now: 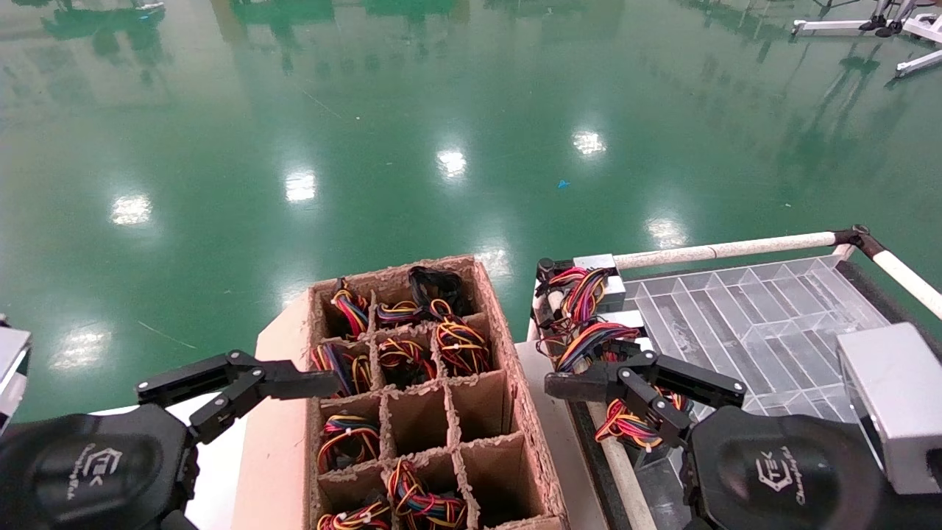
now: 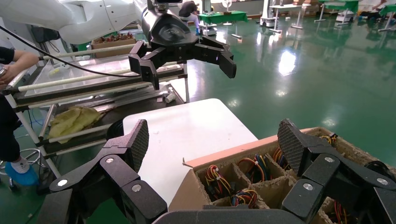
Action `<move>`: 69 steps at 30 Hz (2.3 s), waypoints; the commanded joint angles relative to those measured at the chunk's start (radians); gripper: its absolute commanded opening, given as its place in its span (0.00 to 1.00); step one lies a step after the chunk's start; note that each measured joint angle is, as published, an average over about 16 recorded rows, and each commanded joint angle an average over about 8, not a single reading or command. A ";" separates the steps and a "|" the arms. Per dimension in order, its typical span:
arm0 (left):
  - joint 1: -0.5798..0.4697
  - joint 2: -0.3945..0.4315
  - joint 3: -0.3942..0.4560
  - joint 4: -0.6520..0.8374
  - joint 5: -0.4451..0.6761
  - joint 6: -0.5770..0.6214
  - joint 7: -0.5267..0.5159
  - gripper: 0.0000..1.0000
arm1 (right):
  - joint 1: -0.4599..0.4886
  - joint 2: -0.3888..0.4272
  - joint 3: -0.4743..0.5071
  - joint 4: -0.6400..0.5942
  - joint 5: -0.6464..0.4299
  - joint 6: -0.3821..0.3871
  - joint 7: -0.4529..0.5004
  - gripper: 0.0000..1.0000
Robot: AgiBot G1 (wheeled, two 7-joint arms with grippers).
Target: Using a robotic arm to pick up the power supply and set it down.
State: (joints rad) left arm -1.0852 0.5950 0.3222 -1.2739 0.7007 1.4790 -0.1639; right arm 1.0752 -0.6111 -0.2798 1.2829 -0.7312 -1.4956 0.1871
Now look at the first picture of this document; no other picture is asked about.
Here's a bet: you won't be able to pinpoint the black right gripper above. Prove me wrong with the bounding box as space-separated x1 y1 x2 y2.
546 350 895 530

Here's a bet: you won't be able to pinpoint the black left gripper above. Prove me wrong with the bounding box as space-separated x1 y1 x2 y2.
0 351 341 530

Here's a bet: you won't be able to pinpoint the multicolour wire harness bundle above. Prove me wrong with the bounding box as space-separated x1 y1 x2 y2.
434 315 492 376

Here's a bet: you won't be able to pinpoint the pale pink board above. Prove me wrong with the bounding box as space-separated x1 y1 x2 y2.
232 289 319 530

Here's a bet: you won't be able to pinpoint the clear plastic divider tray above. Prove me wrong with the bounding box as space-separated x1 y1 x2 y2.
622 254 891 530

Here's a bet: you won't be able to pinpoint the brown cardboard divider box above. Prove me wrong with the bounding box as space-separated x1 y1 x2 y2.
305 255 571 530

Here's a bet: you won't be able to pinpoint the white metal floor bar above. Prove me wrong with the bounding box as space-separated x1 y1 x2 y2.
894 48 942 79

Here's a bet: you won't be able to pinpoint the person's legs black shoes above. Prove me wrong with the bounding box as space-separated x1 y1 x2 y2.
860 0 917 39

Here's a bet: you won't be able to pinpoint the white pipe cart frame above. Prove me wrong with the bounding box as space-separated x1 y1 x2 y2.
526 225 942 530

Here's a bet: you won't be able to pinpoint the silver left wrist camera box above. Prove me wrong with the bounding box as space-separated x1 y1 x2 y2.
0 324 32 431

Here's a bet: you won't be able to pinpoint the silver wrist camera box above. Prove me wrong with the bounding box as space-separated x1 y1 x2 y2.
0 324 32 431
837 322 942 495

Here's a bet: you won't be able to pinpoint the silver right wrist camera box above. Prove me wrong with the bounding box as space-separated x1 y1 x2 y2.
837 322 942 495

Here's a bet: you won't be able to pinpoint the power unit with black wires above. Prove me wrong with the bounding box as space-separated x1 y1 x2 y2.
407 265 473 319

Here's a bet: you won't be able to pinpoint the white metal floor frame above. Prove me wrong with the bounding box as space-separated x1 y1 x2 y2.
791 0 942 41

